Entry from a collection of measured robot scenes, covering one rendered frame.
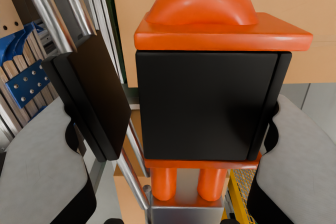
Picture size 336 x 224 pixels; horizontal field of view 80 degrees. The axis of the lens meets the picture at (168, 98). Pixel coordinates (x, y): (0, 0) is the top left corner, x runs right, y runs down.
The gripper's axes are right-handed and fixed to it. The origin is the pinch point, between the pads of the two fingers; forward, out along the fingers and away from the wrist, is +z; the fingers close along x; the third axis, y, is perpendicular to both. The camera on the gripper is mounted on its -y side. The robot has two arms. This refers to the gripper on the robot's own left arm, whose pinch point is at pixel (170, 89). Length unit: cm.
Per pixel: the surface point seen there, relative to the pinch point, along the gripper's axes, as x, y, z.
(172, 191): 0.2, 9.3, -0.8
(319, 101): 121, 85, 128
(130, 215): -16, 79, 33
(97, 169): -48, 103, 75
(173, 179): 0.2, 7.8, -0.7
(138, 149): -2.7, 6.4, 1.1
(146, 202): -1.9, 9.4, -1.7
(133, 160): -14, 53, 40
